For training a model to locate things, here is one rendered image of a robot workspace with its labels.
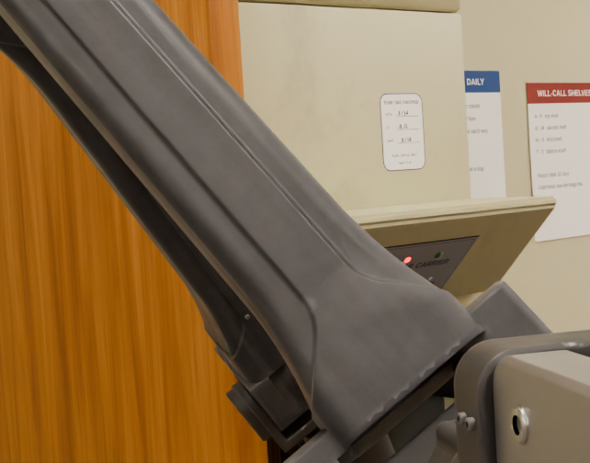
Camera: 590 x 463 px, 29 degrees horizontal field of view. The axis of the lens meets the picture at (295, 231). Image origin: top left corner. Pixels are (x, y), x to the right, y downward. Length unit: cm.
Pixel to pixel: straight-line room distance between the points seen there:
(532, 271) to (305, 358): 166
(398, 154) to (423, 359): 81
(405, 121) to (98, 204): 33
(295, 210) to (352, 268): 3
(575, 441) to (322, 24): 94
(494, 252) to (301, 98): 26
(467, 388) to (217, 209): 17
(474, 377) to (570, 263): 186
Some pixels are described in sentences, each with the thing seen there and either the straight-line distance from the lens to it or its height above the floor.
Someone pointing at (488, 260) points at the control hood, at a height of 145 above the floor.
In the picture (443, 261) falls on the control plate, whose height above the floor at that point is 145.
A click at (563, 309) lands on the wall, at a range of 211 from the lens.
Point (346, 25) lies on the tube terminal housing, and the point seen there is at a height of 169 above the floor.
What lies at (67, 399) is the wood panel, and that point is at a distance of 120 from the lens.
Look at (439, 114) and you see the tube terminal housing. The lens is 124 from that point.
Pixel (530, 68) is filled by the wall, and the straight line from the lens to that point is 205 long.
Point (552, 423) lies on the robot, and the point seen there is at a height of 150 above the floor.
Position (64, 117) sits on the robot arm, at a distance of 63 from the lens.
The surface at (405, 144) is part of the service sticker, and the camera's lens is 120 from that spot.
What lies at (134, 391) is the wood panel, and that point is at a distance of 108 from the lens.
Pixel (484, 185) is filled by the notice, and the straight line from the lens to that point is 194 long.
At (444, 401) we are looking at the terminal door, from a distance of 92.
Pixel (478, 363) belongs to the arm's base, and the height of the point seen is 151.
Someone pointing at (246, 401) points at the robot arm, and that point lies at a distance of 79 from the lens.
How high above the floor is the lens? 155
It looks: 3 degrees down
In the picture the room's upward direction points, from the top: 4 degrees counter-clockwise
